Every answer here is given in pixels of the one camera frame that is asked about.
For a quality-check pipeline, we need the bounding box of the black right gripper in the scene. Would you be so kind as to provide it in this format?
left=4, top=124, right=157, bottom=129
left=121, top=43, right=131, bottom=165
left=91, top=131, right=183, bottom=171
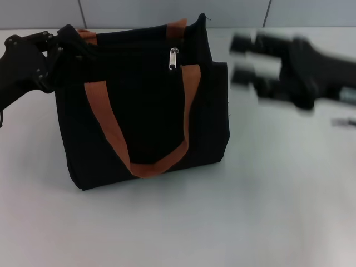
left=229, top=31, right=356, bottom=110

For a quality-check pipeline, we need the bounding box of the silver zipper pull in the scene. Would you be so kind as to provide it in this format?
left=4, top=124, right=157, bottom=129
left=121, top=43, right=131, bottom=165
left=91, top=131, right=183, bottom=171
left=168, top=47, right=180, bottom=71

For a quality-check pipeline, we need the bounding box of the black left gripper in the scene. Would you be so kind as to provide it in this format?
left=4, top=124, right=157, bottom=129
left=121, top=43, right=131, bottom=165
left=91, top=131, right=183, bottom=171
left=0, top=30, right=68, bottom=112

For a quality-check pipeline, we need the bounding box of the black bag with orange handles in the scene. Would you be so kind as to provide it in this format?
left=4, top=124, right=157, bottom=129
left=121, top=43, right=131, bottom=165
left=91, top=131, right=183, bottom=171
left=54, top=12, right=232, bottom=192

